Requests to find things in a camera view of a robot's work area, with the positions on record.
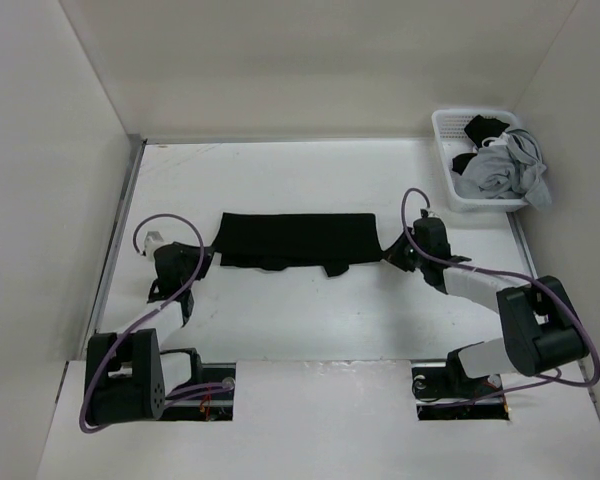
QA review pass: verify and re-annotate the white plastic laundry basket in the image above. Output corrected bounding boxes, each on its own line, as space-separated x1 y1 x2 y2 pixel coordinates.
431 107 527 213

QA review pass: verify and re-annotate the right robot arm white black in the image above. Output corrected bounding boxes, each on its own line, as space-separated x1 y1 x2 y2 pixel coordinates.
383 216 593 399

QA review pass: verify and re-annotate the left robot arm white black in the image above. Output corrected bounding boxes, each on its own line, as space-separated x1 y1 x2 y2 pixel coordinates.
81 242 214 430

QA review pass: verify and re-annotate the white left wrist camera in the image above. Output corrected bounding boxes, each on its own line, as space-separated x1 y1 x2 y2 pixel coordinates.
141 230 166 260

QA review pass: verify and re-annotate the black tank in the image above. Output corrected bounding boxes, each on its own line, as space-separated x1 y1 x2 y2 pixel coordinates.
452 115 510 175
213 212 383 278

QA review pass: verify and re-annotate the grey tank top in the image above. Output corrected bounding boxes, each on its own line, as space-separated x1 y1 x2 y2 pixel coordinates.
455 129 552 210

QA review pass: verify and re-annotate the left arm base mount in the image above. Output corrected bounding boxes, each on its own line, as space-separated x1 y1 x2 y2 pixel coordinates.
159 363 237 422

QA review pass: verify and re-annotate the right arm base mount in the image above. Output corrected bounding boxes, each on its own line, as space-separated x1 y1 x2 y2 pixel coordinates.
411 363 509 421

